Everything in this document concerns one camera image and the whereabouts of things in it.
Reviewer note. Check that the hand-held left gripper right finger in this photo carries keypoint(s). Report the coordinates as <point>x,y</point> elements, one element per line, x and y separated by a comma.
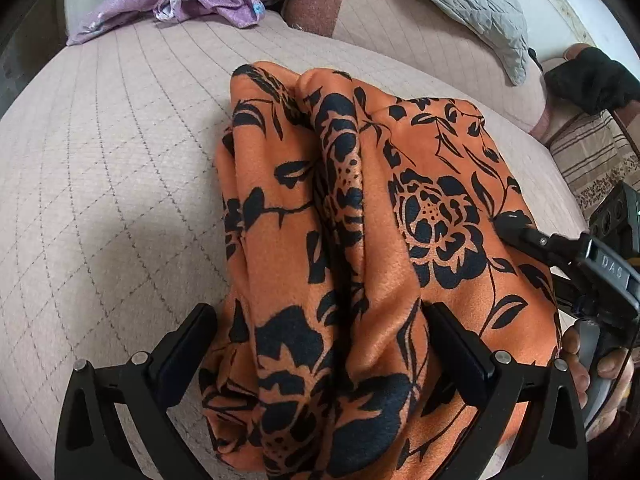
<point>460,355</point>

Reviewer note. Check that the black cloth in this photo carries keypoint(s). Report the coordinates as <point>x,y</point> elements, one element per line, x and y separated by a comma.
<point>590,80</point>

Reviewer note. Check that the orange black floral garment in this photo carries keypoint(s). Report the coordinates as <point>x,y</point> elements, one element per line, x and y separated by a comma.
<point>380,260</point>

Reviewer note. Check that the grey quilted blanket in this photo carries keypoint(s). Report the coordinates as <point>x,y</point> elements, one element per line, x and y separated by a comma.
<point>450,5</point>

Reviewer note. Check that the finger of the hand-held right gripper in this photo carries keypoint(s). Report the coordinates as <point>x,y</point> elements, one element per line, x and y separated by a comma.
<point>530,237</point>

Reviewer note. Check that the striped beige cloth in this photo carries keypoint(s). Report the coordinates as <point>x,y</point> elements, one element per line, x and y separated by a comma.
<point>585,160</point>

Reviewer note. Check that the pink pillow with brown stripe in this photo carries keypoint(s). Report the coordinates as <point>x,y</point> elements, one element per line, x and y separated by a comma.
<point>400,40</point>

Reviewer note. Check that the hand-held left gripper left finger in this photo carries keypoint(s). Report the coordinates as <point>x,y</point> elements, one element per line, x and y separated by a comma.
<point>180,355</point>

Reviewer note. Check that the person's right hand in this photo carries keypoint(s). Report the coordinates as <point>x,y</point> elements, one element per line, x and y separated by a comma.
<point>612,365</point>

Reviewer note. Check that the pink quilted bed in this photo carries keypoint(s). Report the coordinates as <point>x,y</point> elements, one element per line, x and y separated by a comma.
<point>125,185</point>

